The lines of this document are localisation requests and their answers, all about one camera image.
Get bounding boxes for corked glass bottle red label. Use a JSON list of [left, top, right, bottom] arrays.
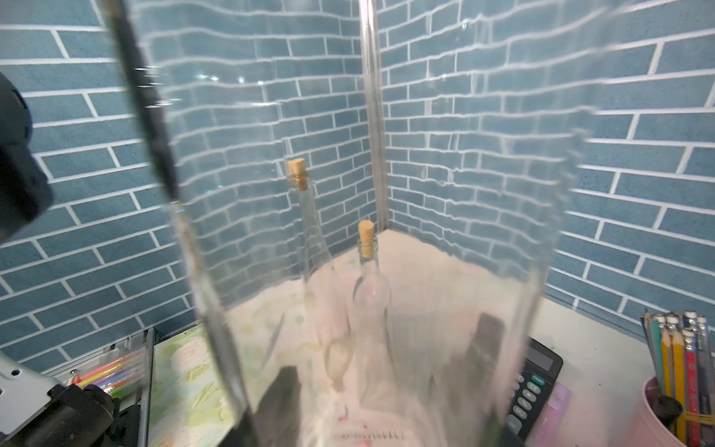
[[102, 1, 618, 446]]

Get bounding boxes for clear glass bottle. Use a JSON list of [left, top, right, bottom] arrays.
[[287, 158, 353, 392]]

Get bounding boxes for short corked glass bottle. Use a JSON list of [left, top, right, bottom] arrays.
[[353, 220, 398, 412]]

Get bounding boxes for black desk calculator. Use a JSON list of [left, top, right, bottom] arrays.
[[506, 338, 563, 441]]

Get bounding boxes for coloured highlighter pack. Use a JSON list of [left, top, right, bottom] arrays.
[[64, 348, 148, 400]]

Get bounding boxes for pens in bucket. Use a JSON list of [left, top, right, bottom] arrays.
[[641, 310, 714, 446]]

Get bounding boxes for pink metal pen bucket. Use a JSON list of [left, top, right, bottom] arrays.
[[613, 377, 687, 446]]

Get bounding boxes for aluminium corner post left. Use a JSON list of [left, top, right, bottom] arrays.
[[359, 0, 389, 233]]

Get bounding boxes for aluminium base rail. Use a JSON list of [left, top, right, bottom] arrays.
[[47, 329, 156, 446]]

